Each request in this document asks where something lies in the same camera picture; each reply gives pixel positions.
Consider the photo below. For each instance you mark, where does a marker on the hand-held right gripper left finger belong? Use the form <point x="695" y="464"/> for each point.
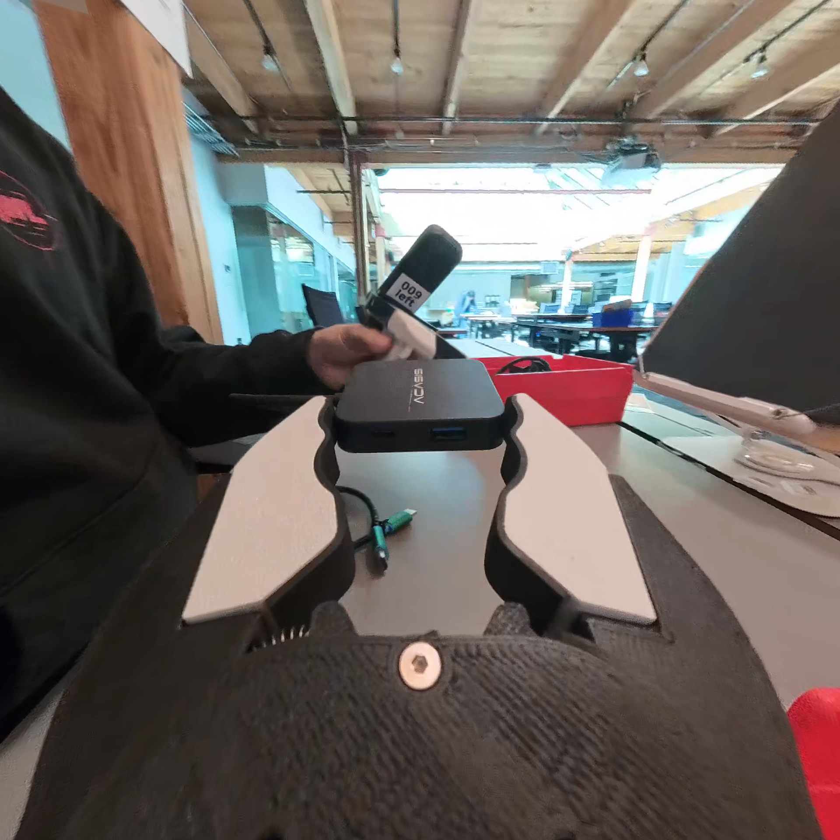
<point x="275" y="525"/>

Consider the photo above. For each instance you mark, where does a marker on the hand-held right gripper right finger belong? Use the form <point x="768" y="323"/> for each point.
<point x="568" y="531"/>

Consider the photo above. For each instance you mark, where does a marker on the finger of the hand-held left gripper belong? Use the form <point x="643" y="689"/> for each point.
<point x="413" y="338"/>

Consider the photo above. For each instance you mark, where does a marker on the black USB hub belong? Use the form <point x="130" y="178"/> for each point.
<point x="420" y="394"/>

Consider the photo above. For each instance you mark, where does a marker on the person's left forearm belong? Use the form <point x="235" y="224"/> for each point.
<point x="249" y="380"/>

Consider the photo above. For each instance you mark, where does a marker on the grey desk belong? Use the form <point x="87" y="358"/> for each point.
<point x="722" y="558"/>

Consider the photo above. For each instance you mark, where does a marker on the person's left hand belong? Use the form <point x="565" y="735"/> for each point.
<point x="341" y="348"/>

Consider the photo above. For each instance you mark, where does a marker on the row of office desks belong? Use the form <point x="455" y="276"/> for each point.
<point x="564" y="325"/>

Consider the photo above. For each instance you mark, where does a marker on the blue storage bin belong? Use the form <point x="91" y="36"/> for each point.
<point x="613" y="318"/>

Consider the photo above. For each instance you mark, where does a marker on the ceiling projector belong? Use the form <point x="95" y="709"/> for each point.
<point x="630" y="164"/>

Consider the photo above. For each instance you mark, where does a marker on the person's black clothed torso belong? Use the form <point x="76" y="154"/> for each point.
<point x="65" y="394"/>

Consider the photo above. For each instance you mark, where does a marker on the black panel with wooden back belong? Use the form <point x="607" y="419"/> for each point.
<point x="754" y="295"/>

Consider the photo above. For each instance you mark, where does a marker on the empty red bin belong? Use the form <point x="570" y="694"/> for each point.
<point x="817" y="768"/>

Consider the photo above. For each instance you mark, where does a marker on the white paper sheet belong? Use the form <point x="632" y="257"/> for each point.
<point x="164" y="26"/>

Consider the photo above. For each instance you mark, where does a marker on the black chair by glass wall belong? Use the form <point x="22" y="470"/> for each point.
<point x="321" y="305"/>

